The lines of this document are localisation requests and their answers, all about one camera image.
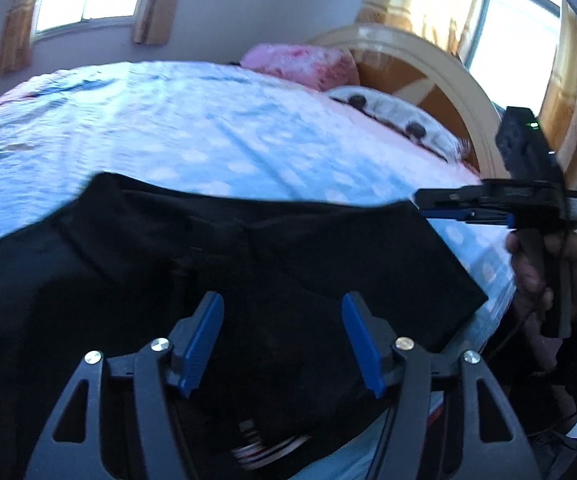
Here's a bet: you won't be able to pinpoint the large window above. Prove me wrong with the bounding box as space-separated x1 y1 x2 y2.
461 0 564 126

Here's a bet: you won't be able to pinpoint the black pants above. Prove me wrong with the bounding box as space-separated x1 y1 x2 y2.
0 172 489 480

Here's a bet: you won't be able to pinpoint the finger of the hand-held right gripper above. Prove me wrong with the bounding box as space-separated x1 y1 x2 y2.
415 186 482 212
421 209 515 227

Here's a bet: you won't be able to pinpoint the cream wooden headboard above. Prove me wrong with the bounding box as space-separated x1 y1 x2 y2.
306 25 512 181

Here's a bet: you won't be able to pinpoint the large yellow curtain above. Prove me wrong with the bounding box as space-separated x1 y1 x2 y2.
539 0 577 188
359 0 484 56

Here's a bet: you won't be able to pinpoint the person's right hand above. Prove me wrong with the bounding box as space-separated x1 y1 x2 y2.
506 232 577 331

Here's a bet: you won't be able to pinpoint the beige patterned curtain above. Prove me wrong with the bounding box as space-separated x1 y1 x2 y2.
0 0 49 78
132 0 189 46

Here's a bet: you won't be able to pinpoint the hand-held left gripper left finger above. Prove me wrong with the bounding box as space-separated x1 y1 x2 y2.
22 291 225 480

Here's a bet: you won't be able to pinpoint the bed with dotted bedsheet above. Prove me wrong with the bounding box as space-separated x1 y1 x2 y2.
0 60 519 480

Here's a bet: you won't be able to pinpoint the grey patterned pillow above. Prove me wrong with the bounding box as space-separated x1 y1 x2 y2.
325 85 469 163

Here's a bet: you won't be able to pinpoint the pink pillow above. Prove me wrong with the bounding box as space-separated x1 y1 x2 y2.
241 42 360 92

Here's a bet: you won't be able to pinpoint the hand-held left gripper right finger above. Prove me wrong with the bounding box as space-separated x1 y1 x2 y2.
341 291 542 480

